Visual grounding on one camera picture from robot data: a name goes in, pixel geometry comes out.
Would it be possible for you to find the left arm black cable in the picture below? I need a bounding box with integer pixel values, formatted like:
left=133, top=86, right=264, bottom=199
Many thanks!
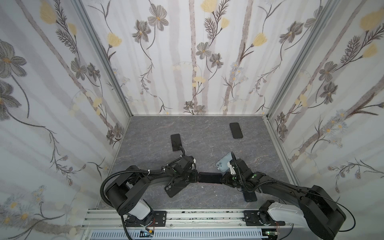
left=99, top=169, right=166, bottom=240

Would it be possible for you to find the aluminium corner frame post left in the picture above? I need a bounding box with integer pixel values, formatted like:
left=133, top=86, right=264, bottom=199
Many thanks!
left=71, top=0, right=133, bottom=120

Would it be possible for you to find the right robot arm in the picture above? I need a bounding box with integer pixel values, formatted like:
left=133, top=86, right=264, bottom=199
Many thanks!
left=220, top=159, right=346, bottom=240

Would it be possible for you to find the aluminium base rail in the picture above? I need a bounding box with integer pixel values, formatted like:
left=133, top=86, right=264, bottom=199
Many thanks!
left=81, top=209, right=309, bottom=230

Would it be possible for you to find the white vented cable duct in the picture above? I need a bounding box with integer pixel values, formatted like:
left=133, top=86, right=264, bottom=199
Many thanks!
left=88, top=229, right=268, bottom=240

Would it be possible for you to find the black phone right front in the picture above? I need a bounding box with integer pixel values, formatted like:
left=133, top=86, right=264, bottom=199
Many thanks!
left=243, top=192, right=258, bottom=203

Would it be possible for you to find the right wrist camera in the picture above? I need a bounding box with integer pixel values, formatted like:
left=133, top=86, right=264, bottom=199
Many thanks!
left=227, top=163, right=237, bottom=176

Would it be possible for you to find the purple-edged black phone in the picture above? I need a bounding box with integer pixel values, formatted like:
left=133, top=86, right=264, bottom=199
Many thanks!
left=198, top=172, right=223, bottom=184

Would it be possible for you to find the small dark phone left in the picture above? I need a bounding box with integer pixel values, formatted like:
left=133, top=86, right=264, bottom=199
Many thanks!
left=171, top=134, right=182, bottom=152

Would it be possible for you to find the black phone case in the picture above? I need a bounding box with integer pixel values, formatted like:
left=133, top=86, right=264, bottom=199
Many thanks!
left=230, top=123, right=244, bottom=139
left=165, top=182, right=189, bottom=198

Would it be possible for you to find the light green phone case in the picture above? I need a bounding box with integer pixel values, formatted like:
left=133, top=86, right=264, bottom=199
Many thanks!
left=216, top=152, right=234, bottom=173

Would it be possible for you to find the black phone case front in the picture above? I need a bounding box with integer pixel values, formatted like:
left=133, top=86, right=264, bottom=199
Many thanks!
left=165, top=182, right=189, bottom=198

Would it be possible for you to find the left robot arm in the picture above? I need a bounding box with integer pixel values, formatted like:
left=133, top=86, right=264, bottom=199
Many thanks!
left=100, top=155, right=199, bottom=216

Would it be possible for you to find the aluminium corner frame post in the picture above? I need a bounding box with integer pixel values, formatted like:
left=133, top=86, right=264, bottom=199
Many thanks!
left=71, top=0, right=133, bottom=120
left=266, top=0, right=340, bottom=120

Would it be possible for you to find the aluminium corner frame post right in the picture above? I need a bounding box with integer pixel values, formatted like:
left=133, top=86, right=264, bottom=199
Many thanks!
left=266, top=0, right=340, bottom=120

